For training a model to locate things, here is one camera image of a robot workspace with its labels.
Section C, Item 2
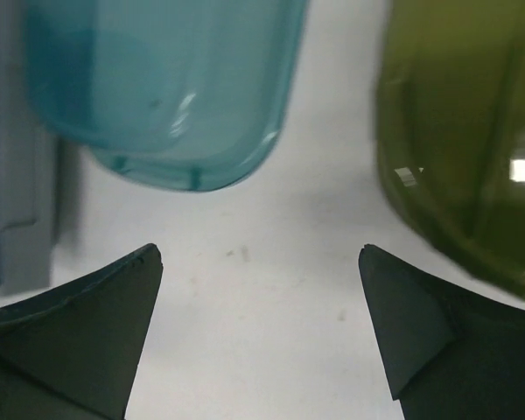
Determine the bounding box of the grey plastic bin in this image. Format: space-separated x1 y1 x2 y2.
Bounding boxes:
0 1 57 295

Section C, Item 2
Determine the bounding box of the olive green slotted container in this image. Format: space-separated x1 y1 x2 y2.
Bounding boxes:
374 1 525 300

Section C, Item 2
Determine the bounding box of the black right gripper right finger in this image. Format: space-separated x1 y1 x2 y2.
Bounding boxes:
358 244 525 420

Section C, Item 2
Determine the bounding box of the teal transparent plastic tub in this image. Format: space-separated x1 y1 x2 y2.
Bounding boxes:
24 1 308 192

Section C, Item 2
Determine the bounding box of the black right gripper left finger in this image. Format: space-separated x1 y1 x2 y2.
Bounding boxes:
0 243 163 419

